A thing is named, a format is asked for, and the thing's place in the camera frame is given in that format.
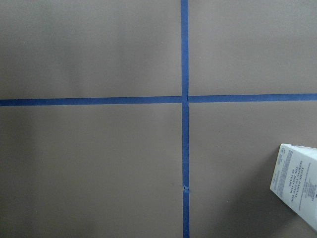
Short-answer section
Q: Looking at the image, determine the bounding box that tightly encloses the blue white milk carton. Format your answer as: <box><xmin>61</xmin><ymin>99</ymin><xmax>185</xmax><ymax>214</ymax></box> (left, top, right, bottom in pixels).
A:
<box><xmin>270</xmin><ymin>144</ymin><xmax>317</xmax><ymax>230</ymax></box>

